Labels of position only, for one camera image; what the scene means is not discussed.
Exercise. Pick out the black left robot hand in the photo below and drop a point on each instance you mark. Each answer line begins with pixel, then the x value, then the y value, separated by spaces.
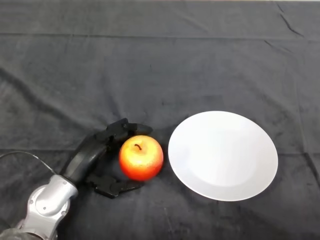
pixel 85 156

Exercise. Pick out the red yellow apple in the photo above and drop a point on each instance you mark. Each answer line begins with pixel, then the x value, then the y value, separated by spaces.
pixel 141 160

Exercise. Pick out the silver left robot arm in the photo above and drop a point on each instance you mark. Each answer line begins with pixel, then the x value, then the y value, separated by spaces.
pixel 47 202

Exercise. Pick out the white round plate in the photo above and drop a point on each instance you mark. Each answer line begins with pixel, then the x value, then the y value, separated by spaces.
pixel 223 155

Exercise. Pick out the black cloth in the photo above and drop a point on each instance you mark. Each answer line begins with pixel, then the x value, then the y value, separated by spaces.
pixel 150 70

